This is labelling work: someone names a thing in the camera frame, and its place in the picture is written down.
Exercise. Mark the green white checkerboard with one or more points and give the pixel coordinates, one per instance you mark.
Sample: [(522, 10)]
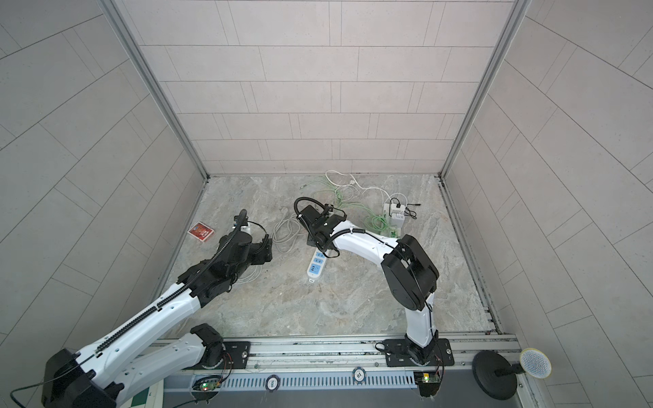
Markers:
[(149, 398)]

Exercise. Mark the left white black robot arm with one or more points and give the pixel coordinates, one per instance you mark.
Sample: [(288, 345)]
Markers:
[(113, 369)]

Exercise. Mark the left circuit board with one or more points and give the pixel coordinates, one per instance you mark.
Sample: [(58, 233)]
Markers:
[(207, 384)]

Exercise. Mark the white round mesh disc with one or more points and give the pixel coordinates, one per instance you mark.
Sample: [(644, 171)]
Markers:
[(535, 363)]

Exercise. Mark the circuit board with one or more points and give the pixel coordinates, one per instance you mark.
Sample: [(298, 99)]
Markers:
[(428, 383), (207, 384)]

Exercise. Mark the right circuit board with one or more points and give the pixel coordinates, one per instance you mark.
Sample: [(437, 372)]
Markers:
[(428, 383)]

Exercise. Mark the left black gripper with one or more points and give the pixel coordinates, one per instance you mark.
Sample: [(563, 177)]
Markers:
[(259, 248)]

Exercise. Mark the aluminium rail frame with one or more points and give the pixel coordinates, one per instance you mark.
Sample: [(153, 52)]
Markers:
[(333, 363)]

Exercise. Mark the black round stand base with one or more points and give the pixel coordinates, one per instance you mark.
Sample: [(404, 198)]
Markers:
[(495, 375)]

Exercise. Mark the long colourful socket power strip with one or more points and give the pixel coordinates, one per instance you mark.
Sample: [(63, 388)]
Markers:
[(394, 217)]

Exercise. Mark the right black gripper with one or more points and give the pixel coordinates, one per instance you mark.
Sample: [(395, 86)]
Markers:
[(311, 239)]

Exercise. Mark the white charger with black cable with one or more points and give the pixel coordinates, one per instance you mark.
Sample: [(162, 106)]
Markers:
[(394, 207)]

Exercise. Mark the small blue socket power strip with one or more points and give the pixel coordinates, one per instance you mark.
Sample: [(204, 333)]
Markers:
[(316, 266)]

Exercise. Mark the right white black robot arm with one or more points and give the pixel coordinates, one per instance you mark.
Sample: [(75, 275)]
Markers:
[(408, 270)]

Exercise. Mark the red card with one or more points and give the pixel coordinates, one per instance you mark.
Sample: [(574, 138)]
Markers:
[(201, 231)]

